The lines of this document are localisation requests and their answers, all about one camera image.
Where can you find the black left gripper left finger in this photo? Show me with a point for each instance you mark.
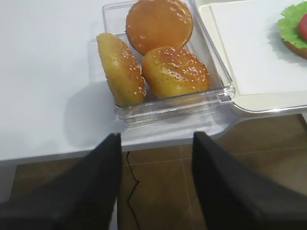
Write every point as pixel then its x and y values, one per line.
pixel 82 198

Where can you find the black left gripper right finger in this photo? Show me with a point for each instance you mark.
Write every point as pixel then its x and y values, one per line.
pixel 235 197

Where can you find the green lettuce leaf on burger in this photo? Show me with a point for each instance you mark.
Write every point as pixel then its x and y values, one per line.
pixel 288 25

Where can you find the white metal tray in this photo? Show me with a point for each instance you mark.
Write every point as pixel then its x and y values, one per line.
pixel 251 103

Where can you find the clear plastic bun container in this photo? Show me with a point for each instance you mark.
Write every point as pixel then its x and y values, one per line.
pixel 153 109

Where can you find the upright sesame bun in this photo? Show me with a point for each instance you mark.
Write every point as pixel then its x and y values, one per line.
pixel 122 71

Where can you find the white paper sheet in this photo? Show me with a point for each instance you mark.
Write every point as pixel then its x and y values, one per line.
pixel 260 61

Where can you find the flat sesame bun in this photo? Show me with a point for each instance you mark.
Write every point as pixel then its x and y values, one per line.
pixel 172 71

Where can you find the bottom bun on tray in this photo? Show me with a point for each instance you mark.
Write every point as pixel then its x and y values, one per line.
pixel 299 51

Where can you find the red tomato slice on burger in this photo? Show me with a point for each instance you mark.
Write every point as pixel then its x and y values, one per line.
pixel 302 26

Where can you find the plain smooth bun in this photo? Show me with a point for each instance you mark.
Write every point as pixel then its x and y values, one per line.
pixel 152 24

